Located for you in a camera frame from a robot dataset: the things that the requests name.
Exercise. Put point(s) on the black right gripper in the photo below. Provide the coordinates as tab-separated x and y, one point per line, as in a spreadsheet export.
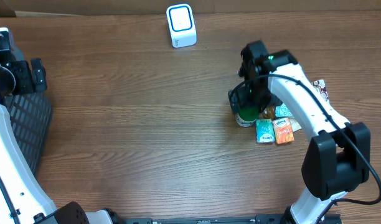
243	94

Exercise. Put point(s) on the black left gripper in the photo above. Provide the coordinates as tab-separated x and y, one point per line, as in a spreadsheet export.
27	76

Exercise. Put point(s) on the beige Pantree snack bag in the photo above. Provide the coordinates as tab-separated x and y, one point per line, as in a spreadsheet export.
319	86

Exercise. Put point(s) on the teal snack packet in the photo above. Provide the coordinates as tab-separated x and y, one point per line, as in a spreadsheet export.
283	111

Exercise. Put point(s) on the teal Kleenex tissue pack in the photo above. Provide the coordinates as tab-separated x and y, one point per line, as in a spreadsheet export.
264	131

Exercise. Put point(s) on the orange snack packet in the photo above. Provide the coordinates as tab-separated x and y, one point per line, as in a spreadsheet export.
283	131

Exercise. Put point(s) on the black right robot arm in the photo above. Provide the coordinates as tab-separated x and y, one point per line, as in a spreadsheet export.
337	158

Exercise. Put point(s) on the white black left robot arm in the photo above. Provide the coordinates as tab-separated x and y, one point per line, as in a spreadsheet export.
22	200

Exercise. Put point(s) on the white barcode scanner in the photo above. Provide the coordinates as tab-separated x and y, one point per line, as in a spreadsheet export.
181	24

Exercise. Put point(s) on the grey plastic basket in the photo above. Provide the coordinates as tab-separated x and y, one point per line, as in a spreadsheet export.
31	115

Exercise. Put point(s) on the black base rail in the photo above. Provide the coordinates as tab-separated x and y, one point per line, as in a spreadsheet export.
196	221

